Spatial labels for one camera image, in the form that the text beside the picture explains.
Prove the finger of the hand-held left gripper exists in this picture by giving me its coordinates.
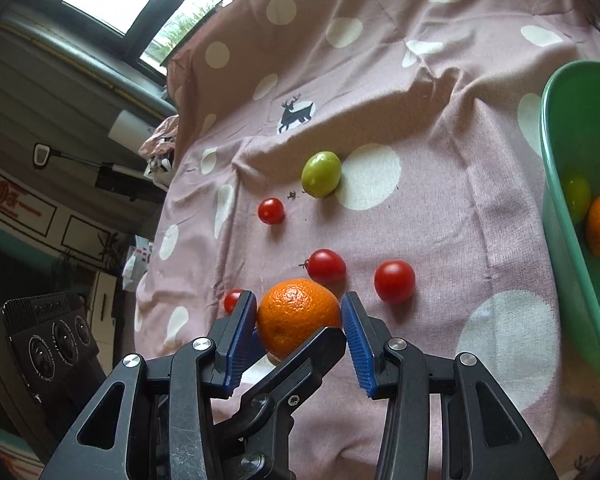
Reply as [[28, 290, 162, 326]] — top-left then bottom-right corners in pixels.
[[235, 326, 347, 436]]

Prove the pink floral cloth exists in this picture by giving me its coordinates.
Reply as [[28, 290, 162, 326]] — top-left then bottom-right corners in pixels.
[[139, 115, 181, 186]]

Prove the oblong red cherry tomato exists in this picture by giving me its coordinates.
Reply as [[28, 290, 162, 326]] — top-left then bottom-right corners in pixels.
[[305, 248, 347, 286]]

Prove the round red cherry tomato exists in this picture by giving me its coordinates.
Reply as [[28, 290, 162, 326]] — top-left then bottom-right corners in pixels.
[[374, 259, 416, 305], [223, 288, 246, 315], [258, 197, 286, 226]]

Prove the white board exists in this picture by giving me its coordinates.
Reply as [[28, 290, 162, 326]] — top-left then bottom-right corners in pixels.
[[107, 110, 153, 151]]

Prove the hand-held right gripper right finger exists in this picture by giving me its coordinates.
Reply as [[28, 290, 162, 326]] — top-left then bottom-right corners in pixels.
[[341, 291, 548, 480]]

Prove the green jujube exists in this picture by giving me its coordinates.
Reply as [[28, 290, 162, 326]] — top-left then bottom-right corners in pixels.
[[301, 150, 342, 198], [562, 172, 592, 223]]

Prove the black long-handled tool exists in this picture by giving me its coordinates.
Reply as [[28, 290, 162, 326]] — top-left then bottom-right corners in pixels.
[[32, 142, 161, 201]]

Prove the white printed carton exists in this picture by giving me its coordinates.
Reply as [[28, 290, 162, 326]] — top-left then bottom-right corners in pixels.
[[122, 242, 153, 291]]

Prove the red printed wall sign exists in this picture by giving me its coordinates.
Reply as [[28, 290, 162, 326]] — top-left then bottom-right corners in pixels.
[[0, 157, 58, 236]]

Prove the green plastic bowl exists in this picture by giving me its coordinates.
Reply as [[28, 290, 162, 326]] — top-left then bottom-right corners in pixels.
[[539, 60, 600, 391]]

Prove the pink dotted deer blanket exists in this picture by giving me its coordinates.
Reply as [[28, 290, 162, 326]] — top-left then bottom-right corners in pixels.
[[132, 0, 600, 480]]

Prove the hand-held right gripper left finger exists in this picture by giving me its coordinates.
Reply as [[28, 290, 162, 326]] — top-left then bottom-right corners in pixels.
[[40, 290, 257, 480]]

